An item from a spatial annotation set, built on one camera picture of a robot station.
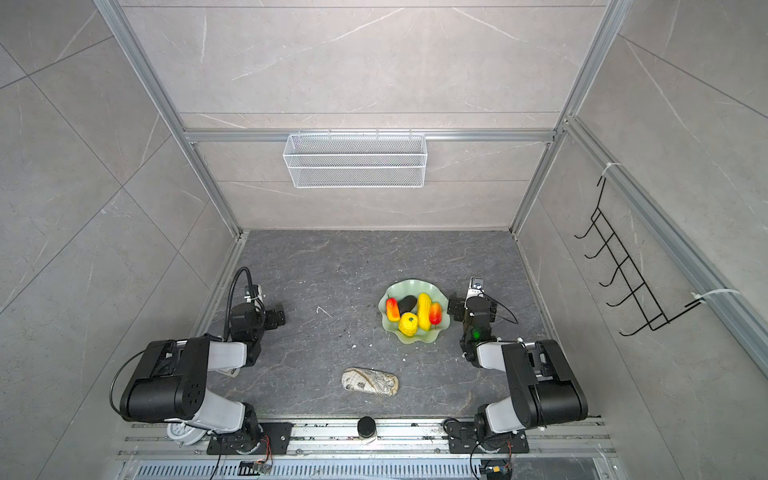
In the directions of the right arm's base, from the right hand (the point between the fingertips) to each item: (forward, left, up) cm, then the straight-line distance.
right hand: (470, 292), depth 94 cm
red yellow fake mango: (-5, +25, 0) cm, 26 cm away
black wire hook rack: (-24, -27, +26) cm, 45 cm away
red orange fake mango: (-7, +12, -1) cm, 14 cm away
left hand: (0, +66, -1) cm, 66 cm away
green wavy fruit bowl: (+4, +18, -2) cm, 18 cm away
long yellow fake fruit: (-5, +15, -2) cm, 16 cm away
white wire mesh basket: (+39, +37, +23) cm, 59 cm away
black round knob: (-37, +32, +2) cm, 49 cm away
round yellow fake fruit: (-10, +20, -1) cm, 23 cm away
